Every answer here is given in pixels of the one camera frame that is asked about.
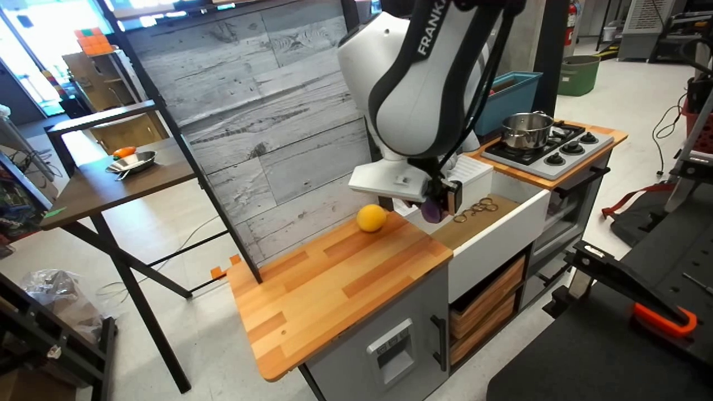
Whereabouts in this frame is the steel pot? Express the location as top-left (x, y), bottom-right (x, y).
top-left (500, 112), bottom-right (553, 150)

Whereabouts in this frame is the dark side table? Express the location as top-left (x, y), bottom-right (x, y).
top-left (37, 99), bottom-right (262, 396)

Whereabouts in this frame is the toy stove top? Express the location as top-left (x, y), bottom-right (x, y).
top-left (483, 124), bottom-right (612, 181)

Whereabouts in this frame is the wooden drawer crate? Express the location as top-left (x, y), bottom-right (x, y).
top-left (449, 256), bottom-right (525, 365)

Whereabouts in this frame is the yellow ball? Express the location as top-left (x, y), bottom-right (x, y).
top-left (356, 204), bottom-right (387, 231)

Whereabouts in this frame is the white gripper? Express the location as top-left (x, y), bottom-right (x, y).
top-left (347, 160), bottom-right (461, 214)

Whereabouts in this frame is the black orange clamp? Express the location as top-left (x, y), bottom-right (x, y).
top-left (566, 240), bottom-right (699, 340)

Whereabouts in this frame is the white toy sink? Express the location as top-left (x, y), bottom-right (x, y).
top-left (395, 155), bottom-right (549, 303)

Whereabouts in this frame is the purple ball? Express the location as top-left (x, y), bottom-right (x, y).
top-left (421, 198), bottom-right (446, 222)

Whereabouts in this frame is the grey cabinet door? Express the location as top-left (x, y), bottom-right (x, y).
top-left (302, 267), bottom-right (449, 401)

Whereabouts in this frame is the wooden countertop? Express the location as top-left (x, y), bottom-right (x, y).
top-left (227, 214), bottom-right (453, 381)

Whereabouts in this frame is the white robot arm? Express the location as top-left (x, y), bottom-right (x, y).
top-left (338, 0), bottom-right (525, 222)

